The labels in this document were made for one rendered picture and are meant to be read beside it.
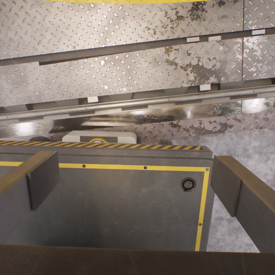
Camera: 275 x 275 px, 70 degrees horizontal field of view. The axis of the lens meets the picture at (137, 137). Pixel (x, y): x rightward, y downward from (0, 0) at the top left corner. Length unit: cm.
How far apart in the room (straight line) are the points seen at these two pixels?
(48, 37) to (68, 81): 17
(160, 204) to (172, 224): 8
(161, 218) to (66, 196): 27
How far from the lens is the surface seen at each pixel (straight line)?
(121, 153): 51
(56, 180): 17
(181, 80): 81
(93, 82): 82
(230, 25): 89
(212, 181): 17
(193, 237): 66
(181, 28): 84
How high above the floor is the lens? 80
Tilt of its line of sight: 75 degrees down
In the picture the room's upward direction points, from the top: 176 degrees counter-clockwise
